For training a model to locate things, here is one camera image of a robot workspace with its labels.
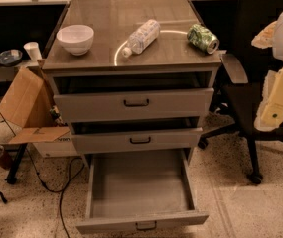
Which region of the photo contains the grey drawer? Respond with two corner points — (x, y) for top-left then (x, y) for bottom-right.
(76, 149), (209, 235)
(54, 88), (213, 123)
(72, 128), (203, 154)

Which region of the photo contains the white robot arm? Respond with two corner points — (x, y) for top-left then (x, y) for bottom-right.
(251, 12), (283, 131)

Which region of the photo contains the grey drawer cabinet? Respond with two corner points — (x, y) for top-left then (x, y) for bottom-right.
(41, 0), (222, 171)

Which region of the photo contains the clear plastic water bottle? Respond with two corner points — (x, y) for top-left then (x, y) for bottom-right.
(122, 19), (160, 58)

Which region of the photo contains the green soda can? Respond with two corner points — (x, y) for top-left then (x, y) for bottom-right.
(187, 24), (219, 55)

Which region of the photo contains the white ceramic bowl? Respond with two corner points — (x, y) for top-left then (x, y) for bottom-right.
(57, 25), (94, 56)

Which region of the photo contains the brown cardboard box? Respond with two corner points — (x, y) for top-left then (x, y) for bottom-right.
(0, 67), (78, 158)

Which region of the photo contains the white paper cup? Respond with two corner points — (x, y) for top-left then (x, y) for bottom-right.
(24, 42), (42, 61)

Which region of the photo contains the dark blue bowl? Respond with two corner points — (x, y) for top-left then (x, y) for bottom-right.
(0, 49), (23, 66)

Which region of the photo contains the black stand leg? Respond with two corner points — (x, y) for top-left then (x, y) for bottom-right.
(6, 144), (27, 184)

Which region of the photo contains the low side shelf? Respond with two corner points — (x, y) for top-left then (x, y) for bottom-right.
(0, 59), (44, 82)

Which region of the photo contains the black office chair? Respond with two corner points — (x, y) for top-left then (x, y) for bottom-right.
(198, 0), (283, 184)

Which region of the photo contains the black floor cable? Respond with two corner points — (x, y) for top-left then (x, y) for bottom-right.
(0, 97), (86, 238)

